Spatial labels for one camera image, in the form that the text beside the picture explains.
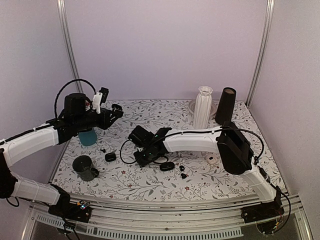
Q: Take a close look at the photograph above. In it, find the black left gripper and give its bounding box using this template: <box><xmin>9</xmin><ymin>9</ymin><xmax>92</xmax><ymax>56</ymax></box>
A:
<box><xmin>74</xmin><ymin>107</ymin><xmax>121</xmax><ymax>131</ymax></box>

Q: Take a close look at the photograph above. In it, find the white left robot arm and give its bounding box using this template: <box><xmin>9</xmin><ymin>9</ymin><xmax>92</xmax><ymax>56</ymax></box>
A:
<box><xmin>0</xmin><ymin>92</ymin><xmax>124</xmax><ymax>217</ymax></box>

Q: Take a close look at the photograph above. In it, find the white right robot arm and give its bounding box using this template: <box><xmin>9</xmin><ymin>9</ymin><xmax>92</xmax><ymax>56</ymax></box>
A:
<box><xmin>128</xmin><ymin>121</ymin><xmax>279</xmax><ymax>218</ymax></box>

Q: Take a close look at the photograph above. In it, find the black oval earbud case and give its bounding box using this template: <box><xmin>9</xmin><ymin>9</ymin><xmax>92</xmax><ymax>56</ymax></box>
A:
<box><xmin>159</xmin><ymin>162</ymin><xmax>175</xmax><ymax>172</ymax></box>

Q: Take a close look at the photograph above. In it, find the black square earbud case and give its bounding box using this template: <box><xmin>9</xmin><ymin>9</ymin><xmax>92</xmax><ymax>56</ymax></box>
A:
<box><xmin>104</xmin><ymin>152</ymin><xmax>117</xmax><ymax>163</ymax></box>

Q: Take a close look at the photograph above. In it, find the teal cup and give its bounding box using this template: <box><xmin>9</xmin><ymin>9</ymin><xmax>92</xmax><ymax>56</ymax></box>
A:
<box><xmin>78</xmin><ymin>128</ymin><xmax>97</xmax><ymax>147</ymax></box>

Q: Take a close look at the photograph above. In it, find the black mug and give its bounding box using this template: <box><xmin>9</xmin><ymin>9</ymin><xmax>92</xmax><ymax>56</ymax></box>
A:
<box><xmin>72</xmin><ymin>155</ymin><xmax>100</xmax><ymax>182</ymax></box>

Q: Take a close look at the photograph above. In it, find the white ribbed vase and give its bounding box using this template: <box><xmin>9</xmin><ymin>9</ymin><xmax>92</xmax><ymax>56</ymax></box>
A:
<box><xmin>193</xmin><ymin>86</ymin><xmax>213</xmax><ymax>130</ymax></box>

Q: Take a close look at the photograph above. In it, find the black tapered vase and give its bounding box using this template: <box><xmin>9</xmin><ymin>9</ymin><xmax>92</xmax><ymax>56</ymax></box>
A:
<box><xmin>215</xmin><ymin>87</ymin><xmax>237</xmax><ymax>125</ymax></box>

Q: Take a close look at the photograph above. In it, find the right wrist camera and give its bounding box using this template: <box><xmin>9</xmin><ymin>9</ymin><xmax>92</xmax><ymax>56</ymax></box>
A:
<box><xmin>128</xmin><ymin>125</ymin><xmax>154</xmax><ymax>148</ymax></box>

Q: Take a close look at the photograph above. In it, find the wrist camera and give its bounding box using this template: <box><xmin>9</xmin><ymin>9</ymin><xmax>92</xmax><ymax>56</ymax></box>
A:
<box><xmin>92</xmin><ymin>87</ymin><xmax>109</xmax><ymax>114</ymax></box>
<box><xmin>128</xmin><ymin>125</ymin><xmax>154</xmax><ymax>148</ymax></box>

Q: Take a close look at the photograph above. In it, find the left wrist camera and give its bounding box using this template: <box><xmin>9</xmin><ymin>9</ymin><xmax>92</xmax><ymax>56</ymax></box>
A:
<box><xmin>92</xmin><ymin>87</ymin><xmax>109</xmax><ymax>114</ymax></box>

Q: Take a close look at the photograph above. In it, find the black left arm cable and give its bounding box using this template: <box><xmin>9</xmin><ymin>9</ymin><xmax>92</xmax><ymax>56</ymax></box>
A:
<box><xmin>54</xmin><ymin>78</ymin><xmax>97</xmax><ymax>118</ymax></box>

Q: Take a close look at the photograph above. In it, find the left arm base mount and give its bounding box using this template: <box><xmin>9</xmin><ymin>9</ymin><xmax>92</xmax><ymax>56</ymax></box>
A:
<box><xmin>48</xmin><ymin>191</ymin><xmax>92</xmax><ymax>223</ymax></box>

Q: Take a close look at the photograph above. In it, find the aluminium front rail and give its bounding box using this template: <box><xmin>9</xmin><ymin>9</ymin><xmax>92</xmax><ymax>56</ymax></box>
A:
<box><xmin>21</xmin><ymin>195</ymin><xmax>314</xmax><ymax>240</ymax></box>

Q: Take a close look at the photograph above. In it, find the left aluminium corner post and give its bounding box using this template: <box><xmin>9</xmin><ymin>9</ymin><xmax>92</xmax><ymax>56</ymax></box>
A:
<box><xmin>56</xmin><ymin>0</ymin><xmax>80</xmax><ymax>79</ymax></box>

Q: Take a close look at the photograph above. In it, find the aluminium corner post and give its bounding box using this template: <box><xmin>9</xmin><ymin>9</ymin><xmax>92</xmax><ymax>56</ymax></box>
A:
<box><xmin>245</xmin><ymin>0</ymin><xmax>276</xmax><ymax>109</ymax></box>
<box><xmin>56</xmin><ymin>0</ymin><xmax>80</xmax><ymax>79</ymax></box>

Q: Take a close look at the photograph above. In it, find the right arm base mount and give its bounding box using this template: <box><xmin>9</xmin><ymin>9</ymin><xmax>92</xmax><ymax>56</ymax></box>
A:
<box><xmin>241</xmin><ymin>192</ymin><xmax>285</xmax><ymax>223</ymax></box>

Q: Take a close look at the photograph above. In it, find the right aluminium corner post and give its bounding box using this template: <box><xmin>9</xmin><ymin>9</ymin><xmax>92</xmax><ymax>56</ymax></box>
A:
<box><xmin>245</xmin><ymin>0</ymin><xmax>276</xmax><ymax>109</ymax></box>

